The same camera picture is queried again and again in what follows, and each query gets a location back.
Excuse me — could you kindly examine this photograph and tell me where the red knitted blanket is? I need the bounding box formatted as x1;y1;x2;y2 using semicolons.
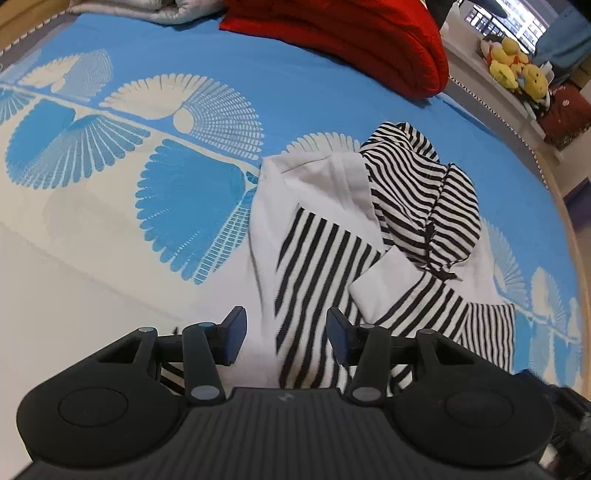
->
219;0;450;99

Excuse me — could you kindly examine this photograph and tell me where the blue curtain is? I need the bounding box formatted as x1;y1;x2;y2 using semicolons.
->
536;0;591;71

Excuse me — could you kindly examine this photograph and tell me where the red box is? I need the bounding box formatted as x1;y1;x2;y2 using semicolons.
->
537;83;591;151

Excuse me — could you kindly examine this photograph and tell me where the black white striped baby garment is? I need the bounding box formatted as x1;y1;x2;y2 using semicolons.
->
249;121;516;391

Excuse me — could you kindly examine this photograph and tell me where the yellow plush toy pile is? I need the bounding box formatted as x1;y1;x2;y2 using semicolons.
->
480;37;553;106

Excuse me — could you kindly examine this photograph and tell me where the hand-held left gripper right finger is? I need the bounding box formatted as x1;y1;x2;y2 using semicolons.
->
325;307;482;409

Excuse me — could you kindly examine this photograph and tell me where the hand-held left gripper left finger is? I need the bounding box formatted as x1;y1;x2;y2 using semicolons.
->
88;305;248;408

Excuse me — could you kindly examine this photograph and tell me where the window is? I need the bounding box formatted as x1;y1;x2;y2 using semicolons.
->
464;4;549;54

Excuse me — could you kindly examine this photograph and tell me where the white window bench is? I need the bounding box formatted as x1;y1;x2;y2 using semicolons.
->
438;34;565;188

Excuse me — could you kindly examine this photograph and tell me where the dark object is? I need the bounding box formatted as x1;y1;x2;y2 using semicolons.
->
547;387;591;480

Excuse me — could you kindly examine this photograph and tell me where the grey quilt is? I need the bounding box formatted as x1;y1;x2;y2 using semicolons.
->
69;0;232;27

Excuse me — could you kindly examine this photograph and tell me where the purple box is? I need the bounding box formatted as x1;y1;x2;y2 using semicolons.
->
564;181;591;209

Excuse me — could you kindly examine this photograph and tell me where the blue white patterned bedsheet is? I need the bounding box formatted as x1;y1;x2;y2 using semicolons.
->
0;11;585;480

